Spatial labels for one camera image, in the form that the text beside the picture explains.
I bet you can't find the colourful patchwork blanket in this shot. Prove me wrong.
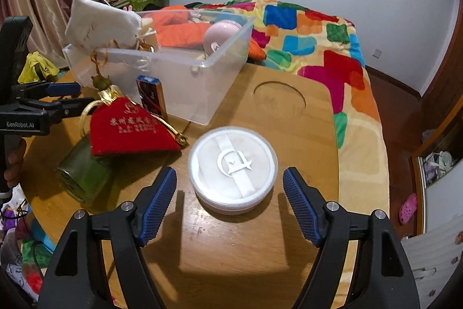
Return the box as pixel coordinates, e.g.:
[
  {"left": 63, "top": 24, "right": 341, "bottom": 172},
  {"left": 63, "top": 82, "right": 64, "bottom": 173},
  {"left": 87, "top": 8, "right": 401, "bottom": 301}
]
[{"left": 179, "top": 0, "right": 389, "bottom": 308}]

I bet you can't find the dark blue card box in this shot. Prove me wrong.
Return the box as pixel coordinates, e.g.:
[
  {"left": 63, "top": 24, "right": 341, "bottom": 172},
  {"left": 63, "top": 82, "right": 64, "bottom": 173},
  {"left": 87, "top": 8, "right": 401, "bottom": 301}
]
[{"left": 137, "top": 75, "right": 168, "bottom": 121}]

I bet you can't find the green storage box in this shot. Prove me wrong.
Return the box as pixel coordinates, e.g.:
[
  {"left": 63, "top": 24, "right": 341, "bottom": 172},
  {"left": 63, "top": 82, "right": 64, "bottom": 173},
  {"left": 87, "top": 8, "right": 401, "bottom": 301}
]
[{"left": 108, "top": 0, "right": 162, "bottom": 12}]

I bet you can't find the golden gourd charm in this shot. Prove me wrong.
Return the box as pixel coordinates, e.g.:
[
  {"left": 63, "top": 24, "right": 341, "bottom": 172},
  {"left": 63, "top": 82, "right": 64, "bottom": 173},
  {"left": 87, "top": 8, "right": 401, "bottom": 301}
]
[{"left": 90, "top": 36, "right": 158, "bottom": 91}]

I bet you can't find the yellow cloth item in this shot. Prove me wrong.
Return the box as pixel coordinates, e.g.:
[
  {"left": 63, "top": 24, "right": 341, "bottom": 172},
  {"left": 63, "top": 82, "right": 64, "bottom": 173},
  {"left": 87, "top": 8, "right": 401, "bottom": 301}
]
[{"left": 18, "top": 52, "right": 60, "bottom": 84}]

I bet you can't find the red drawstring pouch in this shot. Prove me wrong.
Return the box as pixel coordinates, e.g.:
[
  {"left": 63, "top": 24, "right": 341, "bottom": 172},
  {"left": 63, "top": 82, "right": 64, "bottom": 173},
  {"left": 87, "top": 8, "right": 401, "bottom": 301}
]
[{"left": 79, "top": 85, "right": 188, "bottom": 157}]

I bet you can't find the pink croc shoe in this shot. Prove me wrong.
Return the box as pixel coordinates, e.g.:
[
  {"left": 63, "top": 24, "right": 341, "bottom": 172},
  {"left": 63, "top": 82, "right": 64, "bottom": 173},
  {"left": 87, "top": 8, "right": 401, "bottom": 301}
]
[{"left": 399, "top": 193, "right": 418, "bottom": 225}]

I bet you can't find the white suitcase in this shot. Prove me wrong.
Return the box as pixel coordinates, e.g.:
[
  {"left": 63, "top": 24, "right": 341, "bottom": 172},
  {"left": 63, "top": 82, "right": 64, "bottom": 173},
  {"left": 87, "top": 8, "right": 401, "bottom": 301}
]
[{"left": 402, "top": 216, "right": 462, "bottom": 308}]

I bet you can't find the white cloth pouch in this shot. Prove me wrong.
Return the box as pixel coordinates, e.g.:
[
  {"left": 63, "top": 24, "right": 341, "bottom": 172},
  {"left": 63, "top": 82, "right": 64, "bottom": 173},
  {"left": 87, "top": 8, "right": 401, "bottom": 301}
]
[{"left": 65, "top": 0, "right": 142, "bottom": 52}]

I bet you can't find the orange puffer jacket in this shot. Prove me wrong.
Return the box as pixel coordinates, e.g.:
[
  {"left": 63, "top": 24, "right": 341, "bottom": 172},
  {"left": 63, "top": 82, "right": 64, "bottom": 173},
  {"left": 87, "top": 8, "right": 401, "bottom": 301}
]
[{"left": 140, "top": 6, "right": 244, "bottom": 60}]

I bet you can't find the clear plastic storage bin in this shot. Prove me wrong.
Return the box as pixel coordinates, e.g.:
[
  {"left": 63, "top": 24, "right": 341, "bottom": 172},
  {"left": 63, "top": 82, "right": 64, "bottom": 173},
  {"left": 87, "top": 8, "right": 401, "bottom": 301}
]
[{"left": 63, "top": 9, "right": 253, "bottom": 125}]

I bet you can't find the person's left hand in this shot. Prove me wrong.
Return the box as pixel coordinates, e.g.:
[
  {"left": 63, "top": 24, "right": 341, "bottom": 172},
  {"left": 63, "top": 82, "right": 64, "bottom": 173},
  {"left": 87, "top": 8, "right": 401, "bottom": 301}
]
[{"left": 4, "top": 139, "right": 27, "bottom": 189}]

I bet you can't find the green glass bottle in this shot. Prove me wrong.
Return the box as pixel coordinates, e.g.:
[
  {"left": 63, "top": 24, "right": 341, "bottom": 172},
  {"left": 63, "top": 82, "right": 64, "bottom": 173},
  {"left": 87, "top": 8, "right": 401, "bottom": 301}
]
[{"left": 56, "top": 136, "right": 113, "bottom": 204}]

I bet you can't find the pink round device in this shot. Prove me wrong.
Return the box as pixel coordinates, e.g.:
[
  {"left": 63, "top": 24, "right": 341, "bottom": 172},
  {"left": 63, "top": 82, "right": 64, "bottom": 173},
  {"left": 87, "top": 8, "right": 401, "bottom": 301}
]
[{"left": 203, "top": 20, "right": 242, "bottom": 56}]

